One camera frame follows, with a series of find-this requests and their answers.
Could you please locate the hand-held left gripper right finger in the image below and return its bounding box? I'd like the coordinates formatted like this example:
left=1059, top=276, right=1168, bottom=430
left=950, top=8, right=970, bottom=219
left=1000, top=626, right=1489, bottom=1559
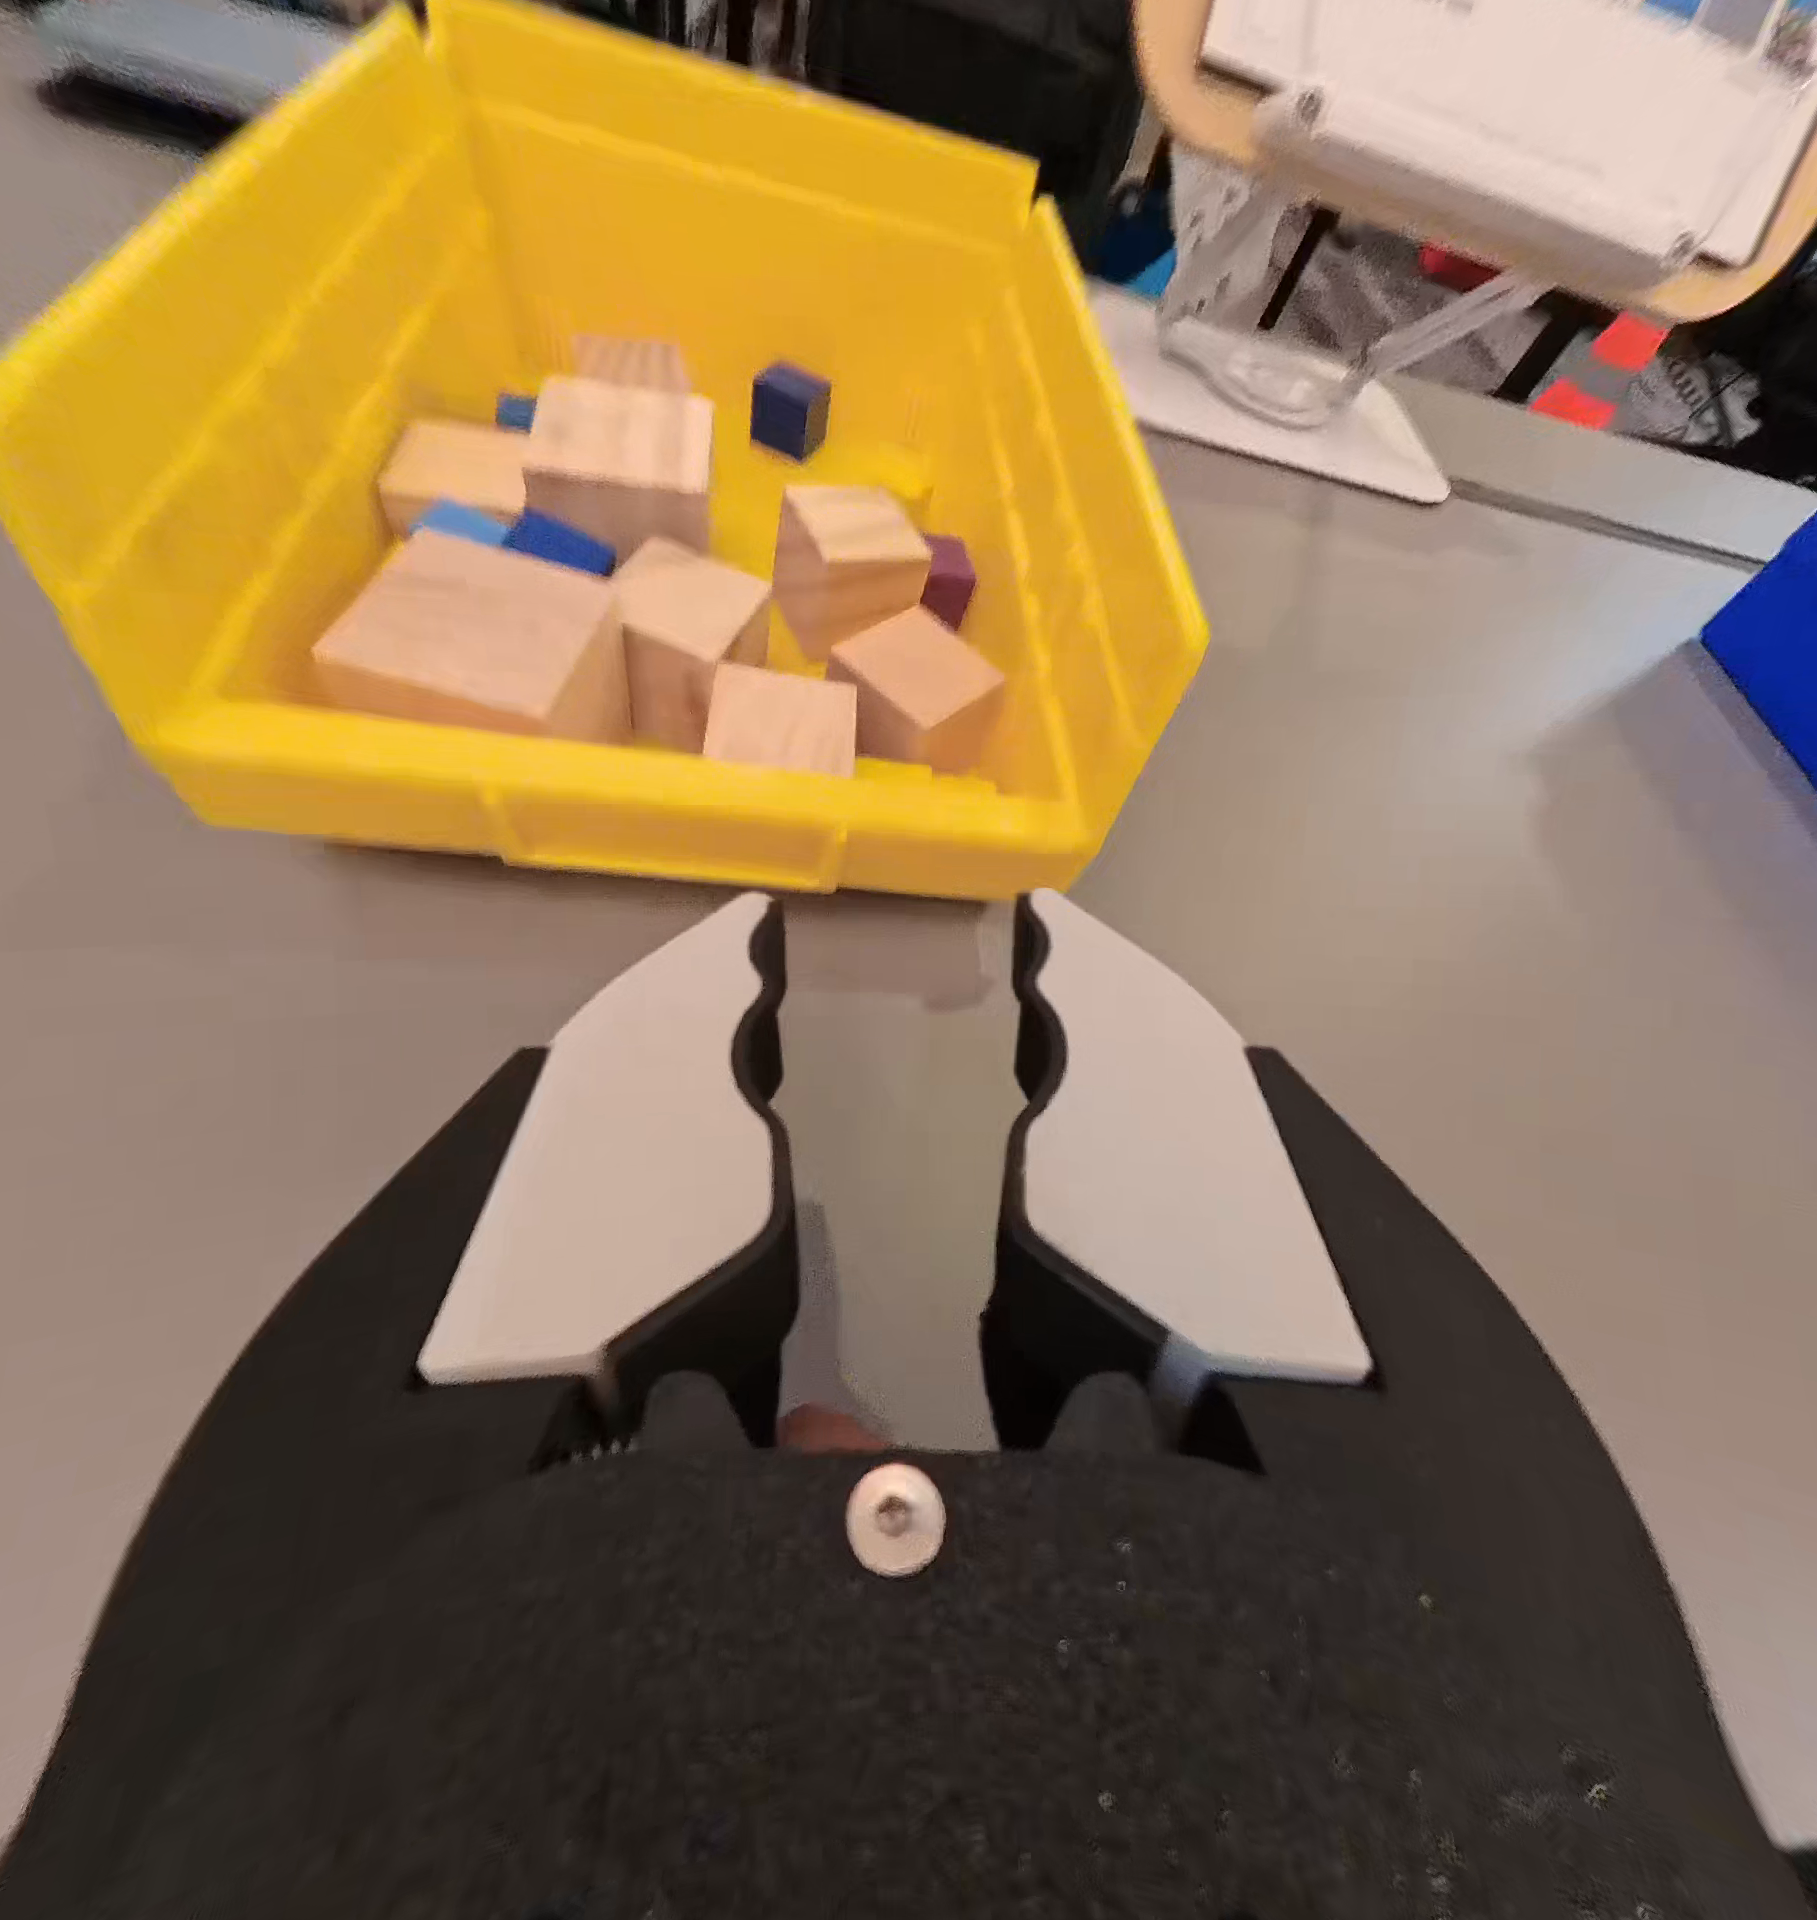
left=980, top=888, right=1376, bottom=1448

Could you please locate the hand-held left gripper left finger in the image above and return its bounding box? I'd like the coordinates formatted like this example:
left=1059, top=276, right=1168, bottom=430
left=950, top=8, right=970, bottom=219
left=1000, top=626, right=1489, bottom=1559
left=416, top=891, right=801, bottom=1448

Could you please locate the pile of plain wooden cubes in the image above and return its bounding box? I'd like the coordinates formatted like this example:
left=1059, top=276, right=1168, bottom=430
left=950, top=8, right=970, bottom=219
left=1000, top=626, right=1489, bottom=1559
left=313, top=333, right=1009, bottom=779

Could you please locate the small yellow cube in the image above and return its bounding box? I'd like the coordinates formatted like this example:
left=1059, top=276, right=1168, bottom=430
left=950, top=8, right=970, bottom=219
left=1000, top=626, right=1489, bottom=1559
left=836, top=441, right=938, bottom=519

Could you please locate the blue plastic bin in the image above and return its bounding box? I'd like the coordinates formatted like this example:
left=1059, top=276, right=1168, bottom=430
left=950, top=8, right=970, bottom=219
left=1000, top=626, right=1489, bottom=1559
left=1701, top=465, right=1817, bottom=849

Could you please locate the yellow plastic bin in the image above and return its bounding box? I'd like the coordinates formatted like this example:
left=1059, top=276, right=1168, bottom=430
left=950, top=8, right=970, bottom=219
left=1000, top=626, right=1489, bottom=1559
left=0, top=0, right=1213, bottom=902

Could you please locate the white desk stand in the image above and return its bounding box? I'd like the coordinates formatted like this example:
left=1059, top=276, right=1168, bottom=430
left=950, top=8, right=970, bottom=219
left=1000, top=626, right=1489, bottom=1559
left=1088, top=82, right=1723, bottom=507

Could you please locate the teal bag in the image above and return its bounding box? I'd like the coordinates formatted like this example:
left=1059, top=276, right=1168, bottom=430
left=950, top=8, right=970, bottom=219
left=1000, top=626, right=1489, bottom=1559
left=1100, top=179, right=1184, bottom=296

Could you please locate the beige wooden board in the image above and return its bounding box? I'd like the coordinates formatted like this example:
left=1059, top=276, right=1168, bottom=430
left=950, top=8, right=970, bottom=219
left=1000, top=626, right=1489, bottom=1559
left=1132, top=0, right=1817, bottom=327

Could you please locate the black office chair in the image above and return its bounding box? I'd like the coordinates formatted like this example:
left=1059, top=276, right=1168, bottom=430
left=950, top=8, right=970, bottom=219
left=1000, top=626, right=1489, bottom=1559
left=801, top=0, right=1153, bottom=273

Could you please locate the grey desk hatch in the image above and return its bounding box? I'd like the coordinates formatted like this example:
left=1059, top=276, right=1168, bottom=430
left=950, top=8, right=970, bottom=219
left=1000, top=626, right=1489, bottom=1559
left=35, top=0, right=359, bottom=155

